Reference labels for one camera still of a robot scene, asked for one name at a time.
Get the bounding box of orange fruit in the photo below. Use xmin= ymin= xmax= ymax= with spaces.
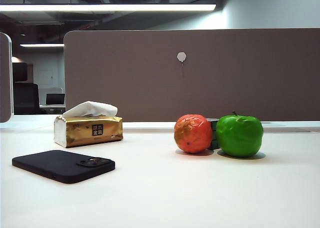
xmin=173 ymin=113 xmax=213 ymax=154

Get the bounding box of green apple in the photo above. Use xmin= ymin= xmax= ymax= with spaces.
xmin=215 ymin=111 xmax=265 ymax=158

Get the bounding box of Rubik's cube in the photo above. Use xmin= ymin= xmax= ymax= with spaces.
xmin=206 ymin=117 xmax=221 ymax=150

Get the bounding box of brown desk partition panel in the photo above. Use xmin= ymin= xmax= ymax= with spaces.
xmin=63 ymin=28 xmax=320 ymax=123

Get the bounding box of white tissue sheet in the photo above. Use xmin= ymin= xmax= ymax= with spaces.
xmin=62 ymin=100 xmax=119 ymax=118

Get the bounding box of gold tissue pack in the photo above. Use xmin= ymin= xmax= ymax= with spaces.
xmin=53 ymin=114 xmax=124 ymax=148

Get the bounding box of dark background laptop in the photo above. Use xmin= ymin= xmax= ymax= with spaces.
xmin=45 ymin=92 xmax=66 ymax=106

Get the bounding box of long ceiling light strip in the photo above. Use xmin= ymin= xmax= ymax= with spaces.
xmin=0 ymin=4 xmax=217 ymax=13

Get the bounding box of black smartphone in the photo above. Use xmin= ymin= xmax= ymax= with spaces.
xmin=11 ymin=149 xmax=116 ymax=185

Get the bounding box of short ceiling light strip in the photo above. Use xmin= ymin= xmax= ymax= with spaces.
xmin=19 ymin=43 xmax=65 ymax=48

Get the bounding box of black office chair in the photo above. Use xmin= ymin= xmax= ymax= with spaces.
xmin=12 ymin=62 xmax=41 ymax=115

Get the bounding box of brown side partition panel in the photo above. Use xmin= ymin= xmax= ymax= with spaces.
xmin=0 ymin=31 xmax=14 ymax=123

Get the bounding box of white hexagonal wall hook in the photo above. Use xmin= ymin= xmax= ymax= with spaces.
xmin=176 ymin=51 xmax=187 ymax=67

